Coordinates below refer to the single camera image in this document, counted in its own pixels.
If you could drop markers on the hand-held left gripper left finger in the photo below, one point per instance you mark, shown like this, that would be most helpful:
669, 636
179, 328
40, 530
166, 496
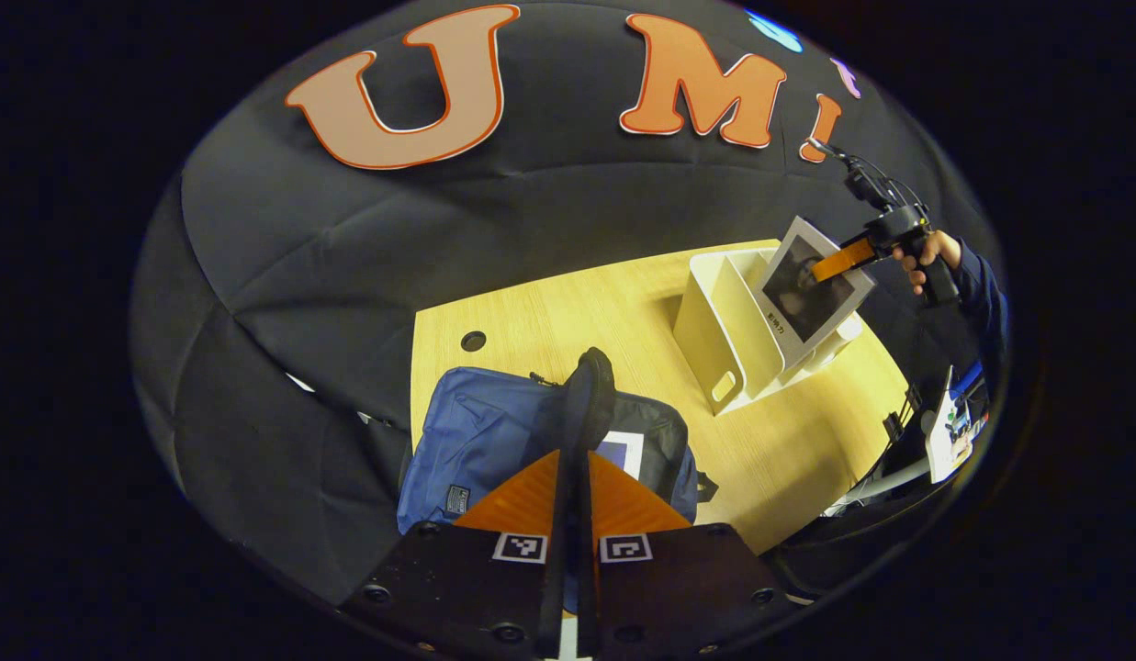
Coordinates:
476, 588

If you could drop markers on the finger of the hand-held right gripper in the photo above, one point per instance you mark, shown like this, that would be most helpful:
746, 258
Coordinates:
843, 260

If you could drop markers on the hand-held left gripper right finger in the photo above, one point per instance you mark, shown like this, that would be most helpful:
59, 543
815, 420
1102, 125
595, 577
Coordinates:
678, 588

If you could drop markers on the grey book with dark photo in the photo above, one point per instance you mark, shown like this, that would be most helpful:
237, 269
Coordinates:
806, 308

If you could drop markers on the white bookshelf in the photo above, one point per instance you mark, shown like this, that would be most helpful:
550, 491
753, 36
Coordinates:
714, 330

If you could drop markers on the blue illustrated book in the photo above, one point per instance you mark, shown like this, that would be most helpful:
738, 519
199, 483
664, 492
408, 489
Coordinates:
623, 450

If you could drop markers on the blue schoolbag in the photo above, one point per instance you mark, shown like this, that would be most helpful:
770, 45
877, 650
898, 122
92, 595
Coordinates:
485, 431

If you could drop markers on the white panel with coloured print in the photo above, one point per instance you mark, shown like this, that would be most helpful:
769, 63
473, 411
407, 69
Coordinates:
953, 427

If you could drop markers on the grey metal stand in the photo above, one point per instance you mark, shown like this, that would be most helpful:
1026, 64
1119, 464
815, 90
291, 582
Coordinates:
889, 479

